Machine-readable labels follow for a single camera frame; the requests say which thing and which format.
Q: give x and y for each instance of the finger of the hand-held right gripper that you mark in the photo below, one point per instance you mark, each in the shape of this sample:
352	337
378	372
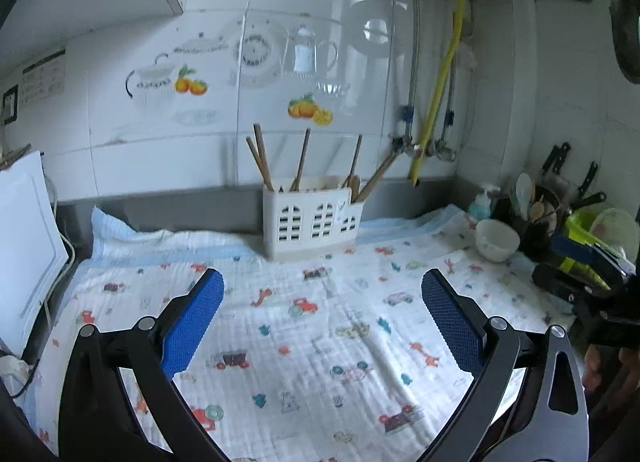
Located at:
580	249
560	282

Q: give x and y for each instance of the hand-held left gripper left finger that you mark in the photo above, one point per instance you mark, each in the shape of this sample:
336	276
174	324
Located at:
196	312

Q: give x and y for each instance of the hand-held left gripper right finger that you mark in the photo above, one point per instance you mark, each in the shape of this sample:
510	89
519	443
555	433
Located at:
450	322

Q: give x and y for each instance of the white plastic utensil holder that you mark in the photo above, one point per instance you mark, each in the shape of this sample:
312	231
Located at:
312	222

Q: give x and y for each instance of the bunch of wooden chopsticks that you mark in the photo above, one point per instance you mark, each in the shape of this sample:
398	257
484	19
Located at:
301	157

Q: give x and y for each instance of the person's right hand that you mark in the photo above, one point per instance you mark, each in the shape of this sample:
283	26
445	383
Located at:
595	367

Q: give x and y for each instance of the green dish rack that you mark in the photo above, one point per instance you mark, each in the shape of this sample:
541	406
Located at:
582	229

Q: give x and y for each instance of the white plate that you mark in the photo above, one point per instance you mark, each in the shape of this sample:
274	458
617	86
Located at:
612	232

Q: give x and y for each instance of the black utensil pot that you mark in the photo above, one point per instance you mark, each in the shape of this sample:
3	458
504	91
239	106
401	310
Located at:
535	237

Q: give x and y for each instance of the wooden spoon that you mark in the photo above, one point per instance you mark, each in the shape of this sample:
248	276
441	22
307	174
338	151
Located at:
537	209

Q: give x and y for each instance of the white bowl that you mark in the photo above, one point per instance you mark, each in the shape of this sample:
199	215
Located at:
496	242

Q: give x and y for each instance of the white spatula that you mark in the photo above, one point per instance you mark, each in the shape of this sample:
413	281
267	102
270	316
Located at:
523	194

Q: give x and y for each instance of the printed white blanket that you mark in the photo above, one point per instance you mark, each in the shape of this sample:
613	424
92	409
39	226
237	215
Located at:
300	332

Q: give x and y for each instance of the teal soap pump bottle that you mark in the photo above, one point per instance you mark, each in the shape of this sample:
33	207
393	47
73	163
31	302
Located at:
481	207

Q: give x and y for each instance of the metal water valve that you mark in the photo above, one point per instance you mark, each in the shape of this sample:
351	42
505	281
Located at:
406	146
442	151

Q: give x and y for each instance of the white cutting board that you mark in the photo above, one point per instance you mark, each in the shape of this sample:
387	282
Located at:
27	252

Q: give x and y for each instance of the grey exhaust duct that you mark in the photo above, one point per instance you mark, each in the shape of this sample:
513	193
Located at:
625	32

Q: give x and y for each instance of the printed wall label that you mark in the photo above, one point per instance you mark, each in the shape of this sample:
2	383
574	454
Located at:
45	77

